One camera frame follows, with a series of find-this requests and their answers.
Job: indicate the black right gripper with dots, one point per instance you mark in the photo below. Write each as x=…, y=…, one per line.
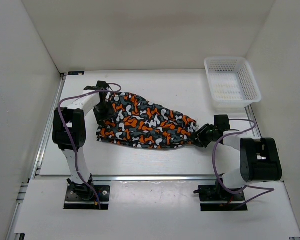
x=201, y=140

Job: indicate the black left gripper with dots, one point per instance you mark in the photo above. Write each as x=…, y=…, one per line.
x=111, y=114

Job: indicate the orange camouflage shorts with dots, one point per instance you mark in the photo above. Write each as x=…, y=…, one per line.
x=138, y=123

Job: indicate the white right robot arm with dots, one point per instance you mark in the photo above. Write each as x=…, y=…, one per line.
x=258, y=158

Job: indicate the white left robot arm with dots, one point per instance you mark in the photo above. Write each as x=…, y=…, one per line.
x=69, y=134

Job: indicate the white plastic basket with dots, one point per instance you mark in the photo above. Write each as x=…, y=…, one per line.
x=231, y=81

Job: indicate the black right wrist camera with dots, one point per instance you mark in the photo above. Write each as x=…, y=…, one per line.
x=222, y=122

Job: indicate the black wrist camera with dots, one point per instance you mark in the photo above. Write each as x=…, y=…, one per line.
x=222, y=122
x=100, y=85

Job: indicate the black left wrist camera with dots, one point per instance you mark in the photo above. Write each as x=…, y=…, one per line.
x=100, y=85

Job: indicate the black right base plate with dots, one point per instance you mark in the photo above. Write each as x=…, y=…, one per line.
x=215, y=199

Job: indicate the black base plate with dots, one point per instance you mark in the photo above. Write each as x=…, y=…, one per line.
x=215, y=199
x=73, y=201

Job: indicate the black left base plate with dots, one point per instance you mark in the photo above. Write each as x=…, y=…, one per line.
x=73, y=201

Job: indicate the aluminium table frame rail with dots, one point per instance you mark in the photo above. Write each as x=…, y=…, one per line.
x=151, y=194

